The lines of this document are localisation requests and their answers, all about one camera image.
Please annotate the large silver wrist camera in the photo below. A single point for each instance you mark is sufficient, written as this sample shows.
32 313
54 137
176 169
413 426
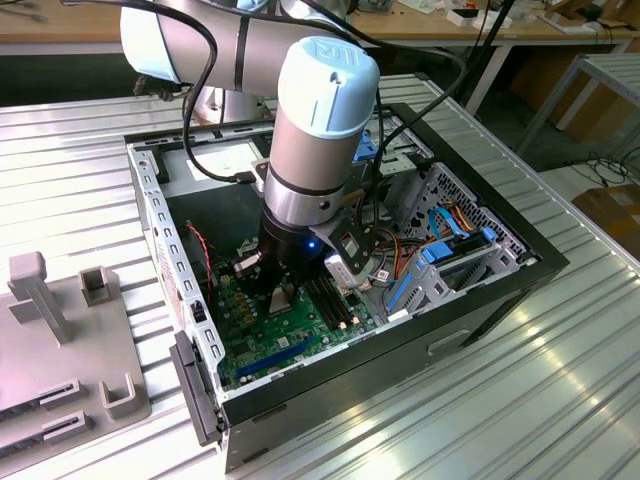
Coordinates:
340 272

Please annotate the grey metal frame table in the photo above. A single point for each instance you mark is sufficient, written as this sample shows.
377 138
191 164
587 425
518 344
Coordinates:
615 67

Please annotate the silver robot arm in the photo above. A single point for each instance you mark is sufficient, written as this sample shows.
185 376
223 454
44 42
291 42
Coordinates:
320 125

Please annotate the black RAM slot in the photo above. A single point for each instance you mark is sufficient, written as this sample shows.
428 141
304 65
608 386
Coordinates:
332 305
326 305
345 305
338 305

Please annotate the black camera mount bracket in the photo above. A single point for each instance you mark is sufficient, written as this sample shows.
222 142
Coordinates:
352 245

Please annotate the long wooden desk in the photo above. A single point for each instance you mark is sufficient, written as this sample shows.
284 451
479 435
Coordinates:
60 25

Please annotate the grey parts rack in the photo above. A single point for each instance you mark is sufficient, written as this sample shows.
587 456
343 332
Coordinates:
75 360

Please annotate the black card retention latch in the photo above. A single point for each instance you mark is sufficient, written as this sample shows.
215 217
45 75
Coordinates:
195 395

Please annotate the blue expansion slot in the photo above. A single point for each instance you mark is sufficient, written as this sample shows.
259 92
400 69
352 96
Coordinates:
275 357

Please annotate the green motherboard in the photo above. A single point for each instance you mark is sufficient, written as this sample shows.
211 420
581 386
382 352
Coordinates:
265 345

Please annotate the blue disk carrier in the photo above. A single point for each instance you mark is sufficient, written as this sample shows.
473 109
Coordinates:
437 252

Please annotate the silver perforated disk bay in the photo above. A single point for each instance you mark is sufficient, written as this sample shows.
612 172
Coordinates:
450 185

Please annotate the grey power supply unit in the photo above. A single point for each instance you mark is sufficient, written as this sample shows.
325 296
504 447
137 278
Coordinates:
215 195

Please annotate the black tripod stand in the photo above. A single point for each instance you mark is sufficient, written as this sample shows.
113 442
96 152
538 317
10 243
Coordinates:
490 46

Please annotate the blue plastic drive latch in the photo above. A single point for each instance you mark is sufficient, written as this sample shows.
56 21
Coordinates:
367 150

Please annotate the white black flat box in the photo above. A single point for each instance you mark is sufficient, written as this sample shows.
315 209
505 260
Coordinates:
487 21

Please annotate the black open PC case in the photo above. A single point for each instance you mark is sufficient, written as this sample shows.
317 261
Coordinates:
350 380

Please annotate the CPU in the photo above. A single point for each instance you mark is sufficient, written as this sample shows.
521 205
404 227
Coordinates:
281 302

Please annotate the blue plastic bay rail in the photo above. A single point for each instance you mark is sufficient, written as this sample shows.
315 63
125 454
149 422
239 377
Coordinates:
400 295

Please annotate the silver optical drive cage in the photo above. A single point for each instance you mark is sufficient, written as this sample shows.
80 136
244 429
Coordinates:
400 167

